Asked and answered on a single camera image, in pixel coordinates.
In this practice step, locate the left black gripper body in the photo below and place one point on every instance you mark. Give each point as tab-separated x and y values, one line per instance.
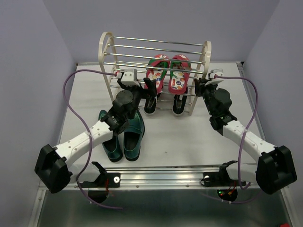
138	91

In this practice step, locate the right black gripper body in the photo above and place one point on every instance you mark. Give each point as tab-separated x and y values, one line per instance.
209	91

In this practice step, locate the black sneaker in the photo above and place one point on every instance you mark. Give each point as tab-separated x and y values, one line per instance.
179	103
150	105

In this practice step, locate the pink kids sandal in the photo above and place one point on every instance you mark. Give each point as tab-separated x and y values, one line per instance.
160	61
179	74

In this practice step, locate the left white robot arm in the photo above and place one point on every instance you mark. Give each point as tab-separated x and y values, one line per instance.
56	167

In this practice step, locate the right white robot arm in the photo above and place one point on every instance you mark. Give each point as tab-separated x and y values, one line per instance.
259	162

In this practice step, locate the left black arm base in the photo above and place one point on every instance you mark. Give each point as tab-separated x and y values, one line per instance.
98	190

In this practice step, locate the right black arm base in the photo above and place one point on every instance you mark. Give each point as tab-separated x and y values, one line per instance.
226	187

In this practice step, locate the cream and chrome shoe shelf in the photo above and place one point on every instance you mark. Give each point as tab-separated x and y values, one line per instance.
118	53

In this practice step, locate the right green loafer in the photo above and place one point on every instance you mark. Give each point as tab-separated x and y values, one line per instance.
133	136

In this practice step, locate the green loafer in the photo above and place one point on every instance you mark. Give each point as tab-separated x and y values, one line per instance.
112	149
133	136

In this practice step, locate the left green loafer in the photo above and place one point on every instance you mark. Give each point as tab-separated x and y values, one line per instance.
112	149

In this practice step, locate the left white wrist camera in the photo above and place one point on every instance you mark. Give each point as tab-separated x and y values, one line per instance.
128	77

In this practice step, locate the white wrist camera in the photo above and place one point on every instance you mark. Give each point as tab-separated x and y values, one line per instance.
214	77
128	77

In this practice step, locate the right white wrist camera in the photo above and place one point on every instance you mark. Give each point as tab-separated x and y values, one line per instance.
214	77

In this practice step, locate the aluminium mounting rail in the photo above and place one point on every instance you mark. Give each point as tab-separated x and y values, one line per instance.
181	178

